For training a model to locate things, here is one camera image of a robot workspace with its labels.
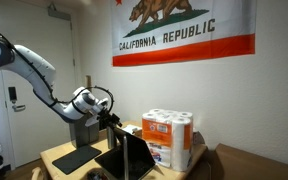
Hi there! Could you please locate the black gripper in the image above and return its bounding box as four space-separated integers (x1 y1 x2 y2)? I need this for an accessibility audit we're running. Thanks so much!
98 110 124 131

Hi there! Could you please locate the grey laptop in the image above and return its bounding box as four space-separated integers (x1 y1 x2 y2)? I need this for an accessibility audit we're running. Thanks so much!
94 127 156 180

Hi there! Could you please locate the small white box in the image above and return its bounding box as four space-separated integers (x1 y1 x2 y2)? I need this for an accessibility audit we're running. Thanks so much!
121 123 144 138

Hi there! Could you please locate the dark grey plastic bin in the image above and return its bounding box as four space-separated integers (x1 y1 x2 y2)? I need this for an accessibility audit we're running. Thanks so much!
68 112 101 149

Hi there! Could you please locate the metal paper towel stand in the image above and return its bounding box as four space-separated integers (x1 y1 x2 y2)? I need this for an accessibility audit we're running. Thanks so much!
122 134 130 180

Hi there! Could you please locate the paper towel multipack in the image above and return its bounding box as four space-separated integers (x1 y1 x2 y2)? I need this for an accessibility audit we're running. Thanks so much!
141 107 195 173

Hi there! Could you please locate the black flat mat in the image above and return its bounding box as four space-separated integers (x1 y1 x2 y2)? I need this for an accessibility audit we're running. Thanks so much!
51 144 103 176

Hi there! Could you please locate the white door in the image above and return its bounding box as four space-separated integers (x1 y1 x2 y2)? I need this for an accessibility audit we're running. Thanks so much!
0 0 82 168

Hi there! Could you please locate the California Republic flag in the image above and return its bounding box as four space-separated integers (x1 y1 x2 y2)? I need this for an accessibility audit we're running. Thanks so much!
110 0 258 68

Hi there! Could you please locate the grey door closer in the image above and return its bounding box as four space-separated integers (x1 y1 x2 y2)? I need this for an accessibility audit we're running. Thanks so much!
46 2 73 22

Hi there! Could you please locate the brown armchair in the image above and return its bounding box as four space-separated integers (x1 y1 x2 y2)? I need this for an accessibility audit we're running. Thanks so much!
210 142 288 180

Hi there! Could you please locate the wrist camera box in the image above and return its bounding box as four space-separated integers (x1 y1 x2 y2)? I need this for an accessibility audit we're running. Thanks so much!
84 114 100 128

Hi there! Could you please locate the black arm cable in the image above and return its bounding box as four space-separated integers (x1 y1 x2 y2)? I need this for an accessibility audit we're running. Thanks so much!
0 26 116 115

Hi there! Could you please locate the black door lock handle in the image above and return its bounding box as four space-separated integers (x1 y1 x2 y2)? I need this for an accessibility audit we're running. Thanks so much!
7 86 27 113

